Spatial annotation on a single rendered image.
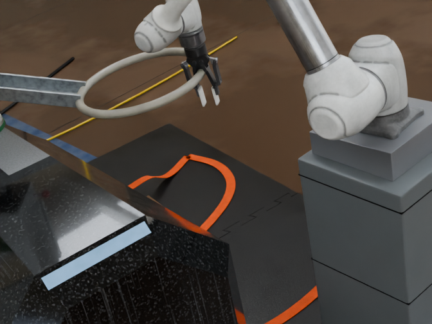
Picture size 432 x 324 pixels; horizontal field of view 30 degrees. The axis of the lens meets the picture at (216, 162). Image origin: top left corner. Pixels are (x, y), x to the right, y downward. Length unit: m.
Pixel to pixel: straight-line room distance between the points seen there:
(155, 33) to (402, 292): 1.10
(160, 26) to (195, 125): 2.13
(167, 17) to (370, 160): 0.76
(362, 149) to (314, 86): 0.29
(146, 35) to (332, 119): 0.68
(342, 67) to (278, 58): 3.06
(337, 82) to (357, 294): 0.81
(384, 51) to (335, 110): 0.27
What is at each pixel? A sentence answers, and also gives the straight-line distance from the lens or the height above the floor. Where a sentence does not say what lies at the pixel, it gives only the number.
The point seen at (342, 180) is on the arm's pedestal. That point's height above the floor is 0.78.
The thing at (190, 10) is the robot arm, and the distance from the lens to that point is 2.67.
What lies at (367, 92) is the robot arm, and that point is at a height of 1.09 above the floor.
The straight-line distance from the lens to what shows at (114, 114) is 2.69.
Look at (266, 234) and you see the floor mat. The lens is 3.59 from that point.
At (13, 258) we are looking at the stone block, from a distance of 2.32.
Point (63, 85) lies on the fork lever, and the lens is 3.00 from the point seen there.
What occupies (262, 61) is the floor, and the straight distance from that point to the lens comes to 5.26.
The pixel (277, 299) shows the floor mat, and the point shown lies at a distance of 3.23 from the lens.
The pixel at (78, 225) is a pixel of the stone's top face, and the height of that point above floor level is 0.87.
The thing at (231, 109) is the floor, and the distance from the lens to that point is 4.71.
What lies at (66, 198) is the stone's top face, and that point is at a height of 0.87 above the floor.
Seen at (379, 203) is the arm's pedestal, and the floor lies 0.75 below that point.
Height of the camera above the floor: 2.10
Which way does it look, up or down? 30 degrees down
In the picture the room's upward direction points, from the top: 12 degrees counter-clockwise
